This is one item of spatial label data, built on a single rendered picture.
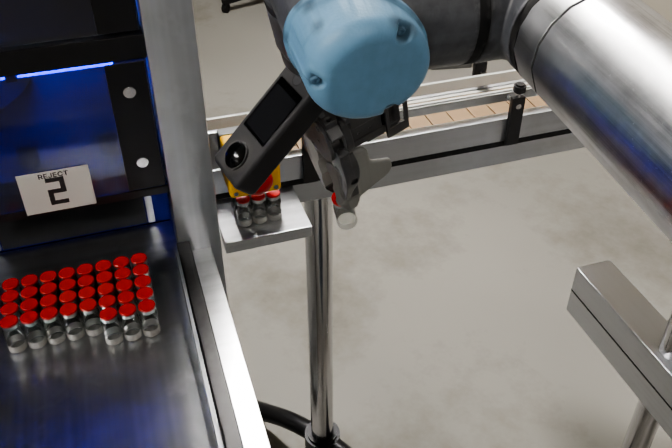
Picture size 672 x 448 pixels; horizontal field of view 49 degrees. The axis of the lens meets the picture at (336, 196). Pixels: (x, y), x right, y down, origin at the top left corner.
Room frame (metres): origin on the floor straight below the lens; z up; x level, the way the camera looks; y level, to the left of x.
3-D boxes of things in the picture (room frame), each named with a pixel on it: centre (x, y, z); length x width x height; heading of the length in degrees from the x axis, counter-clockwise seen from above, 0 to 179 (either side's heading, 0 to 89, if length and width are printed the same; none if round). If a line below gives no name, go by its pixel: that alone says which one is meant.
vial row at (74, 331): (0.64, 0.31, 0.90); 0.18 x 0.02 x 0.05; 108
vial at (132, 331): (0.64, 0.25, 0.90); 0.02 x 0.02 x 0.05
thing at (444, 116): (1.08, -0.11, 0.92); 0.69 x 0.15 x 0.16; 108
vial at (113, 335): (0.63, 0.27, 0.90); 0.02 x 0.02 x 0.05
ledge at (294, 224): (0.90, 0.12, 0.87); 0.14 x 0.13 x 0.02; 18
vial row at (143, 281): (0.66, 0.32, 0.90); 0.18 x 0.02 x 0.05; 108
